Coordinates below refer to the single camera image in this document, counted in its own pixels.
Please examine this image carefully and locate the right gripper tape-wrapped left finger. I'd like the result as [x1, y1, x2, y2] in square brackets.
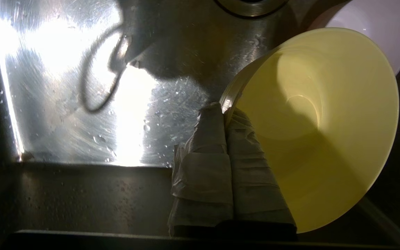
[168, 102, 234, 236]

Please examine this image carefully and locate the right gripper tape-wrapped right finger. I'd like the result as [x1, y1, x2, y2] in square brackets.
[225, 108, 297, 228]

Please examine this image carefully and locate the stainless steel sink basin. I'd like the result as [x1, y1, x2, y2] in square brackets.
[0, 0, 400, 250]

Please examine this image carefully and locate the pink plastic bowl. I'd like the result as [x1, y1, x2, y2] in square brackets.
[308, 0, 400, 75]

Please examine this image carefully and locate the yellow plastic bowl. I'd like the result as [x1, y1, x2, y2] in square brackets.
[220, 28, 399, 234]

